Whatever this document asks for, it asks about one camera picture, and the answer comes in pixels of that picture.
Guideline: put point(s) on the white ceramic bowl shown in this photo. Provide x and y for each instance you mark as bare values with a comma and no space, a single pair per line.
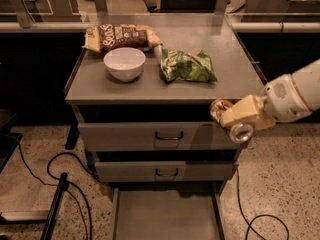
125,64

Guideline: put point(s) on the black bar on floor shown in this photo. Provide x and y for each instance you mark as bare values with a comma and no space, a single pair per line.
49,225

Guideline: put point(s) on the dark object at left edge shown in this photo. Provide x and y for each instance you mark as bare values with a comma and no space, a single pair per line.
8,139

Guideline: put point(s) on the grey top drawer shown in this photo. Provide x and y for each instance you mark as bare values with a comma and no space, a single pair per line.
151,136

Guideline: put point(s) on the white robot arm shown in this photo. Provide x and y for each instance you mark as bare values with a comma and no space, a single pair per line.
314,69

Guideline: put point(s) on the white horizontal rail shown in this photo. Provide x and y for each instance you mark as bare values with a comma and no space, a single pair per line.
243,27

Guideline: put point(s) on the green chip bag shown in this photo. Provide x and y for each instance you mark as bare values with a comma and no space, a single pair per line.
180,65

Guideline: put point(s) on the grey middle drawer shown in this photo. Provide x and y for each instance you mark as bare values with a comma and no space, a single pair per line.
165,171

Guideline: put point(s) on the grey drawer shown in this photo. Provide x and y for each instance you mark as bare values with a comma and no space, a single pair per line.
165,171
151,136
166,215

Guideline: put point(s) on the grey drawer cabinet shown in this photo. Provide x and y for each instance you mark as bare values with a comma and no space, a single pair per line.
97,97

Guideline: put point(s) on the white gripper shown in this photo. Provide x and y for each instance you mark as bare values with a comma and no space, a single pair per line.
284,101

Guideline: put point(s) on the grey bottom drawer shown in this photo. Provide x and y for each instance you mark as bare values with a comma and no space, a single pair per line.
166,215

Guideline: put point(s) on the orange soda can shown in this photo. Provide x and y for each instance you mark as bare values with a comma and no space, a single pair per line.
237,132

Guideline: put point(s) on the brown yellow snack bag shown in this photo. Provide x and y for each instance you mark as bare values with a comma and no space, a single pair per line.
107,37

